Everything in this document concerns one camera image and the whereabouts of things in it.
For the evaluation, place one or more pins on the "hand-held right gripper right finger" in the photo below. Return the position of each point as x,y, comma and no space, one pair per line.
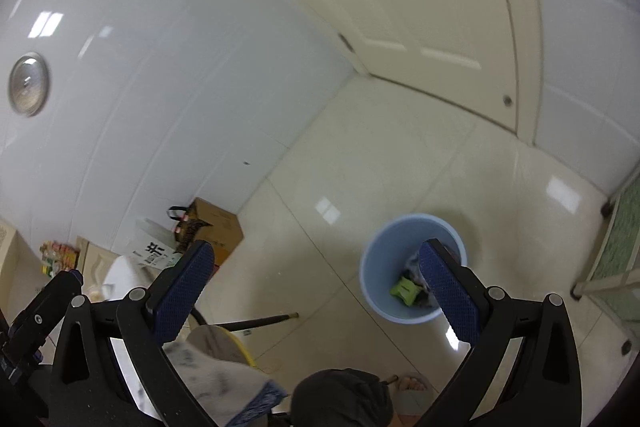
447,292

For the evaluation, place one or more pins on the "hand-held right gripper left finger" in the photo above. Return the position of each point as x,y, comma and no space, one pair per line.
182,292

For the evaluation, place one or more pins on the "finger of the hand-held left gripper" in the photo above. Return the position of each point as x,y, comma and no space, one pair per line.
47,312

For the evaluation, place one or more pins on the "light blue waste bin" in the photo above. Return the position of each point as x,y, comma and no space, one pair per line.
382,257

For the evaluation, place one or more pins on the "white printed paper bag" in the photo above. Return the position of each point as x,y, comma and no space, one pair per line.
150,247

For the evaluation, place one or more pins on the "row of condiment bottles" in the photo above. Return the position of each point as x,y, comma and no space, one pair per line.
60,257

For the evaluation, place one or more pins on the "round stool with yellow rim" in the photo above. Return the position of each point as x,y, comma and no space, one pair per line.
220,342

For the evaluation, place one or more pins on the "leopard print bag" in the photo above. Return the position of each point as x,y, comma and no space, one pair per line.
189,229

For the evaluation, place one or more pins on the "cream floor cabinet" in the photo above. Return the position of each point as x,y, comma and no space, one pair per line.
97,262

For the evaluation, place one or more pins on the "brown cardboard box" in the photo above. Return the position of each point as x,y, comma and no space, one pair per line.
222,227

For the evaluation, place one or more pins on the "black rod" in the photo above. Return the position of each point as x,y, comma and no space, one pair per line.
260,321

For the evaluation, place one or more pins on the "person's foot in grey slipper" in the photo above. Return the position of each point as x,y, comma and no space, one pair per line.
412,394

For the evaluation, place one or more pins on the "person's dark trouser knee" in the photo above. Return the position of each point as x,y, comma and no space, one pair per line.
340,399

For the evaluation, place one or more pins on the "green patterned framed panel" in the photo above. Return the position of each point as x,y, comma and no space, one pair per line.
620,237

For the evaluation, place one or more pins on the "round floor drain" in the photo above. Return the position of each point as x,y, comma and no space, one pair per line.
625,346

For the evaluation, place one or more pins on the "cream panelled door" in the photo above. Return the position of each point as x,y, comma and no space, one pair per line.
440,7

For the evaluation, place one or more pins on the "round metal wall disc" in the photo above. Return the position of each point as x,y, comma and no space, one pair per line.
27,84

